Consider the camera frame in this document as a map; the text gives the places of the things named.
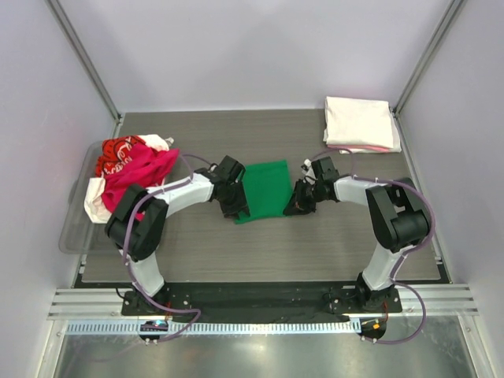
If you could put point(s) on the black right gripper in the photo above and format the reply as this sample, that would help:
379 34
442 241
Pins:
298 205

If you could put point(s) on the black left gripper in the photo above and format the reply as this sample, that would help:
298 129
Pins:
240 204

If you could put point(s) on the green t shirt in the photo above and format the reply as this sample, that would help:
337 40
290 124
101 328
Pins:
268 190

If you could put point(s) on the clear plastic bin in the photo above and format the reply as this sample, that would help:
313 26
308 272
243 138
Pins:
79 235

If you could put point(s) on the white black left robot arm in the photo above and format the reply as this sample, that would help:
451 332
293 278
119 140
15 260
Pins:
136 225

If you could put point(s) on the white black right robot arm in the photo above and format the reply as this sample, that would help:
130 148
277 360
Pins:
401 220

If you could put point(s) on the folded pink t shirt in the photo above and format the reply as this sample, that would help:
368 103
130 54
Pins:
367 149

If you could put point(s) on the folded white t shirt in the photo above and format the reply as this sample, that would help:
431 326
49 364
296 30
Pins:
359 122

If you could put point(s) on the magenta red t shirt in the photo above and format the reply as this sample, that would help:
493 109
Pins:
148 168

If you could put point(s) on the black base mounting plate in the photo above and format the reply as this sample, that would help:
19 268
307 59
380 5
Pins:
262 302

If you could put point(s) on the red printed t shirt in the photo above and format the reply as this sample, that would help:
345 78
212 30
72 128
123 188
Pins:
116 154

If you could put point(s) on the white t shirt in bin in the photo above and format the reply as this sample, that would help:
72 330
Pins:
93 204

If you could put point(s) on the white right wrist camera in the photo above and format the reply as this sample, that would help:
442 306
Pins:
307 168

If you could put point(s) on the slotted grey cable duct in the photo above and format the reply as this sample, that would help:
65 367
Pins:
161 328

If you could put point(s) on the right aluminium frame post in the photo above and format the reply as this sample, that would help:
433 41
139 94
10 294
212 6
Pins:
440 32

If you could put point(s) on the aluminium frame post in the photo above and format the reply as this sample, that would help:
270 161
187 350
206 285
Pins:
83 57
440 32

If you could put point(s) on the left aluminium frame post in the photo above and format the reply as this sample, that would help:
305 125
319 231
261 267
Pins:
83 57

